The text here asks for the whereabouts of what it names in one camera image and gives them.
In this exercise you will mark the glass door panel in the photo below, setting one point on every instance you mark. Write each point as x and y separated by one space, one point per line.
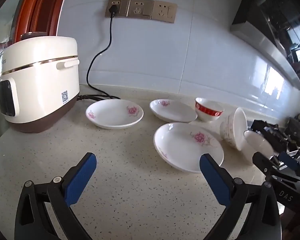
5 22

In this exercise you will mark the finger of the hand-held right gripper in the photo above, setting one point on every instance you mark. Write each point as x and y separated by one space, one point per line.
271 132
265 163

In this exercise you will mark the white floral plate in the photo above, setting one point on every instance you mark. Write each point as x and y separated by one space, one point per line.
173 111
112 115
180 145

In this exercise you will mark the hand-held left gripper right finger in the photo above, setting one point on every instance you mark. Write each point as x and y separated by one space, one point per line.
215 177

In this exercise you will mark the black range hood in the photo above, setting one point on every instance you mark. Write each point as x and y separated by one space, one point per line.
277 17

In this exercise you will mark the white floral bowl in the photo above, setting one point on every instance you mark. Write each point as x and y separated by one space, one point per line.
230 130

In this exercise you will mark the plain white bowl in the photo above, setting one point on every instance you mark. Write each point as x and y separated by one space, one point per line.
258 142

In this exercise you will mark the red patterned white bowl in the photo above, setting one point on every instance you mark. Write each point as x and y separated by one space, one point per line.
208 112

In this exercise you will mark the red wooden door frame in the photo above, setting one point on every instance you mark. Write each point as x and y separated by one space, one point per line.
37 5

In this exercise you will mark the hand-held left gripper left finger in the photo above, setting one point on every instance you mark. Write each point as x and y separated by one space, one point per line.
82 177

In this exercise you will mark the cream rice cooker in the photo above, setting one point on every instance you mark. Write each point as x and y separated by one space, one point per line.
40 80

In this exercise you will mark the gold wall socket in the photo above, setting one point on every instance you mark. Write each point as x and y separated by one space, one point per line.
122 7
140 8
165 11

